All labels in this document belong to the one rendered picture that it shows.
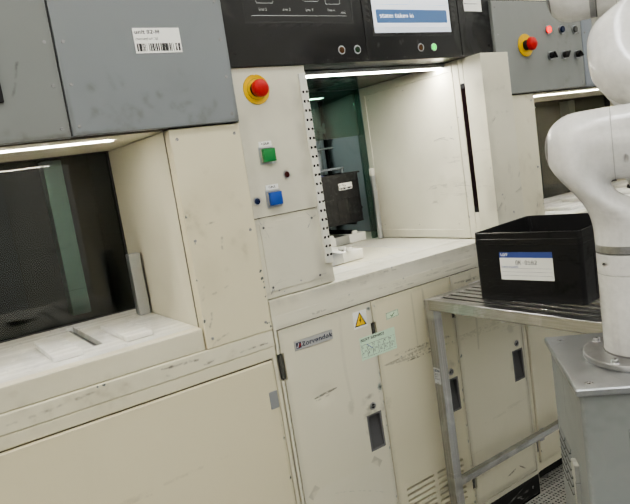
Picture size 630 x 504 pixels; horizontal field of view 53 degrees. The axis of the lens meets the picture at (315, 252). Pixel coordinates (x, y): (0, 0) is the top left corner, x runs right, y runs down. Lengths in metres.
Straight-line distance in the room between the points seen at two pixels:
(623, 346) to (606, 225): 0.20
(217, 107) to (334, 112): 0.86
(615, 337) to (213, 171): 0.85
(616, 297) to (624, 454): 0.25
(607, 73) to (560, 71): 1.04
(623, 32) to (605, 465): 0.73
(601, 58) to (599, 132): 0.18
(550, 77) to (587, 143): 1.12
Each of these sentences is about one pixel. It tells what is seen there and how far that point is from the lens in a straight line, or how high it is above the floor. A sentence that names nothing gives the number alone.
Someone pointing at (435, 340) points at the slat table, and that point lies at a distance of 1.75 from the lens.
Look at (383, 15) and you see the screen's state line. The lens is 1.74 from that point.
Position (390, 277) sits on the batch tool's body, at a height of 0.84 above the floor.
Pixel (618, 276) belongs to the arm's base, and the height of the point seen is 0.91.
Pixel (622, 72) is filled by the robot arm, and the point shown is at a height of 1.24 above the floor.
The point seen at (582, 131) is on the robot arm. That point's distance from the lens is 1.11.
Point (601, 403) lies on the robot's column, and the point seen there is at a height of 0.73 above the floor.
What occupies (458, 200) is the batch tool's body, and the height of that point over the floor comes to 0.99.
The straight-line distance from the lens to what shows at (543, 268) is 1.56.
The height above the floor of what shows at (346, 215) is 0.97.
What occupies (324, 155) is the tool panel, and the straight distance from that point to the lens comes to 2.58.
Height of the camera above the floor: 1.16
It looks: 8 degrees down
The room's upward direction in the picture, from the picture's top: 9 degrees counter-clockwise
